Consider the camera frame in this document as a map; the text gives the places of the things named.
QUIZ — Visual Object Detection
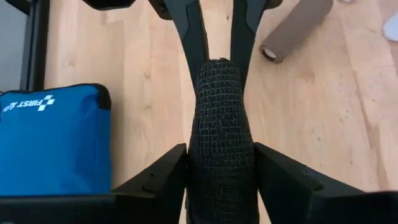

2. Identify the white plastic bottle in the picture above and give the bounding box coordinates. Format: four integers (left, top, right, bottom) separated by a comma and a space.
382, 12, 398, 43

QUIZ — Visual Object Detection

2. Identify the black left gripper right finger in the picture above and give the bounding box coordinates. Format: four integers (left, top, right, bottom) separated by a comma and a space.
254, 142, 398, 224

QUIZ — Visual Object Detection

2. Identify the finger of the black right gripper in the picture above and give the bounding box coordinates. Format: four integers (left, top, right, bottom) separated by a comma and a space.
230, 0, 283, 91
148, 0, 210, 94

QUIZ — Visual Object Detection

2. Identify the brown bandage roll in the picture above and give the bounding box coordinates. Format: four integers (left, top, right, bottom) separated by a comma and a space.
259, 0, 334, 65

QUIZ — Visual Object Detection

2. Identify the black table edge rail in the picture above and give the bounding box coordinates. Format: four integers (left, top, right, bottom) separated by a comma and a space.
20, 0, 50, 91

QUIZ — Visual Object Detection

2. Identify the black bandage roll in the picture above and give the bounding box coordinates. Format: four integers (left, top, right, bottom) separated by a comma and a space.
185, 58, 261, 224

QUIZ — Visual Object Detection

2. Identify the blue first aid pouch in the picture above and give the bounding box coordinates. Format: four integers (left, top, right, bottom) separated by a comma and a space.
0, 83, 112, 197

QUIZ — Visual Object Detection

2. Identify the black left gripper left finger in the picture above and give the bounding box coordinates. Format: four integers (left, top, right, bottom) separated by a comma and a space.
0, 142, 188, 224

